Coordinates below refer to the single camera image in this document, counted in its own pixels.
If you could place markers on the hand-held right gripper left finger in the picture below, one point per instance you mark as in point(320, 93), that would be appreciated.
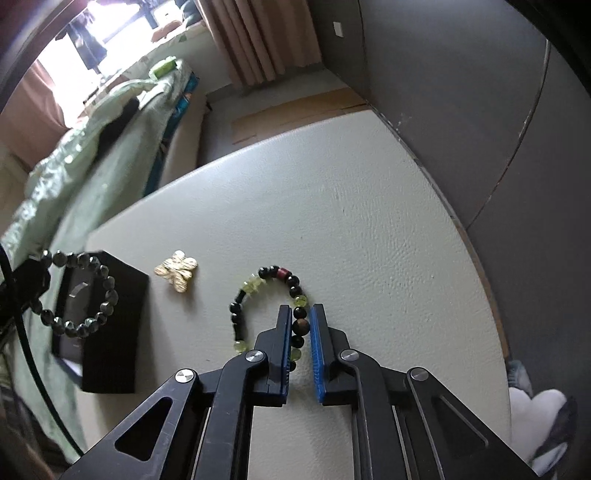
point(285, 355)

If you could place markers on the black garment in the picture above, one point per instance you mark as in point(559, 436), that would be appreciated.
point(117, 117)

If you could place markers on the white grey plush slipper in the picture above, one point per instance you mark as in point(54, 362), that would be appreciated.
point(545, 415)

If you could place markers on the black box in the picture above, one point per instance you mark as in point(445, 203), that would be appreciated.
point(115, 332)

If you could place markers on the small green object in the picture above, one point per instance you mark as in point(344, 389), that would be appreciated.
point(165, 68)

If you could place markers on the bed with green sheet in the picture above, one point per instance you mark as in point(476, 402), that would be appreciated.
point(106, 184)

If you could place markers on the pink curtain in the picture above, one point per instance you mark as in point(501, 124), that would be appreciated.
point(258, 41)
point(37, 106)

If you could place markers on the white wall socket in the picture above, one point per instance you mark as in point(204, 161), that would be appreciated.
point(338, 29)

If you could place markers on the orange plush toy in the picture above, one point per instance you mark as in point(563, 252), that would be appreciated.
point(165, 28)

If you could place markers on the flat cardboard sheet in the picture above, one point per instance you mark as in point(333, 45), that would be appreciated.
point(300, 115)

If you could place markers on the dark hanging shirt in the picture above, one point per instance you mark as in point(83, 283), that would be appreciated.
point(87, 44)

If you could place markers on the gold flower hair clip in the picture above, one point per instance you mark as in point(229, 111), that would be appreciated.
point(177, 272)

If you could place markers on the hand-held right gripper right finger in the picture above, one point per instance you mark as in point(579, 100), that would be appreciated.
point(317, 355)

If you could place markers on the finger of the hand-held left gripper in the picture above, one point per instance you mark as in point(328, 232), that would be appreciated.
point(16, 314)
point(32, 277)

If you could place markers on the pale green quilt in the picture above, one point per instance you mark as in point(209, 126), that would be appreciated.
point(83, 161)

